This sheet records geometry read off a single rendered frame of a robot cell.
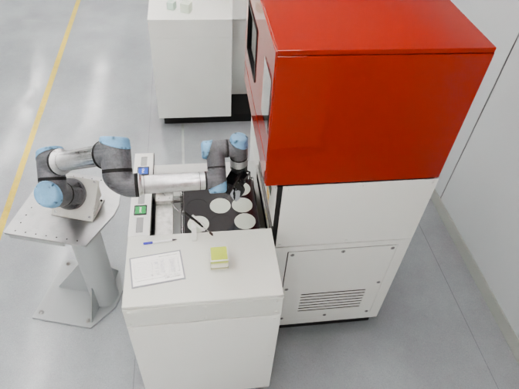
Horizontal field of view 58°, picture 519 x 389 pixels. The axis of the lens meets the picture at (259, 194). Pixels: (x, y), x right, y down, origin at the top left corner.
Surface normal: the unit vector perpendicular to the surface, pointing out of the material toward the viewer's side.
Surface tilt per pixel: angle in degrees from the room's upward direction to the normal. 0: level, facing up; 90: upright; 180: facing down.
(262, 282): 0
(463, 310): 0
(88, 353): 0
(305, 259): 90
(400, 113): 90
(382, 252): 90
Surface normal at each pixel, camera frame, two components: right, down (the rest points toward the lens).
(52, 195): -0.07, 0.15
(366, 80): 0.13, 0.71
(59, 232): 0.05, -0.70
